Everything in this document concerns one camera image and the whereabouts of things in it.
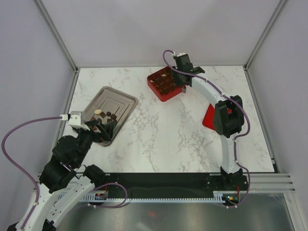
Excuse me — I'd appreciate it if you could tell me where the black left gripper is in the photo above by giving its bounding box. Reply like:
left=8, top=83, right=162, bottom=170
left=74, top=119, right=116, bottom=166

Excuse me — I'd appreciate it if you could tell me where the stainless steel tray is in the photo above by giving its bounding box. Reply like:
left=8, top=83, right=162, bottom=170
left=83, top=87, right=138, bottom=147

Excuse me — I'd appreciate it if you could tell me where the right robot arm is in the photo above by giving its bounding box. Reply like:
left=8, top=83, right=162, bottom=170
left=173, top=53, right=244, bottom=190

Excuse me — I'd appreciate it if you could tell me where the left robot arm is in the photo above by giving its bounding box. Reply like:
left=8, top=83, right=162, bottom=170
left=1, top=119, right=119, bottom=231

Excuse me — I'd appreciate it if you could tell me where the red chocolate box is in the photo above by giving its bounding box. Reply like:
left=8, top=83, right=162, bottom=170
left=147, top=66, right=182, bottom=102

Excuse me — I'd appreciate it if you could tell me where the red box lid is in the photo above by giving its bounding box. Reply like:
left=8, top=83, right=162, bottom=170
left=202, top=104, right=215, bottom=131

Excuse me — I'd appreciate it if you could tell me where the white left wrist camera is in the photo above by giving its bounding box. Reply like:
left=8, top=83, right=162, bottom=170
left=60, top=111, right=90, bottom=130

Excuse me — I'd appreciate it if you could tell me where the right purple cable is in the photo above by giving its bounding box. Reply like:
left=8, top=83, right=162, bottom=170
left=163, top=50, right=251, bottom=209

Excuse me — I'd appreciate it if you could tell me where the purple cable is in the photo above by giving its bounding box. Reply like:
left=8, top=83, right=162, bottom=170
left=1, top=116, right=62, bottom=229
left=163, top=50, right=251, bottom=209

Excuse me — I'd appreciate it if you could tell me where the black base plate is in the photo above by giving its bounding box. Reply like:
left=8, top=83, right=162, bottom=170
left=102, top=173, right=248, bottom=199

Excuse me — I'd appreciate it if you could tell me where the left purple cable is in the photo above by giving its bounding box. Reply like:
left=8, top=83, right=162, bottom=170
left=1, top=116, right=62, bottom=229

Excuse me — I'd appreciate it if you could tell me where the white cable duct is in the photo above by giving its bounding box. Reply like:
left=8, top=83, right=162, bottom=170
left=40, top=190, right=241, bottom=205

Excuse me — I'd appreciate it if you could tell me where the aluminium frame rail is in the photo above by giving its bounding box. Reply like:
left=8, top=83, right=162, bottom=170
left=249, top=173, right=295, bottom=193

